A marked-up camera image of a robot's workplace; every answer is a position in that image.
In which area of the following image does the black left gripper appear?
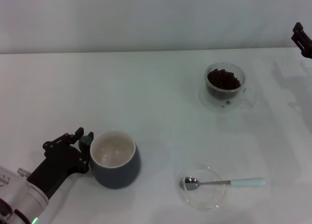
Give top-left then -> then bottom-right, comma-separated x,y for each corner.
26,127 -> 95,199

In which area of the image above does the dark grey ceramic mug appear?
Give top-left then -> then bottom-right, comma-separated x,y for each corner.
80,129 -> 141,190

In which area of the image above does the blue-handled metal spoon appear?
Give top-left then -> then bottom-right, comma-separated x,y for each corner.
179,176 -> 266,192

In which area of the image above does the double-walled glass cup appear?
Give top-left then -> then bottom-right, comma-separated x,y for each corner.
204,61 -> 255,110

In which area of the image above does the coffee beans pile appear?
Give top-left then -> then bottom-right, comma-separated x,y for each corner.
206,68 -> 242,100

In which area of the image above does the clear glass saucer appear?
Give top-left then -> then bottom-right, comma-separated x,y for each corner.
198,86 -> 256,113

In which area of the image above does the clear glass dish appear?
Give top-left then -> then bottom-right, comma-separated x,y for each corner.
177,164 -> 226,205

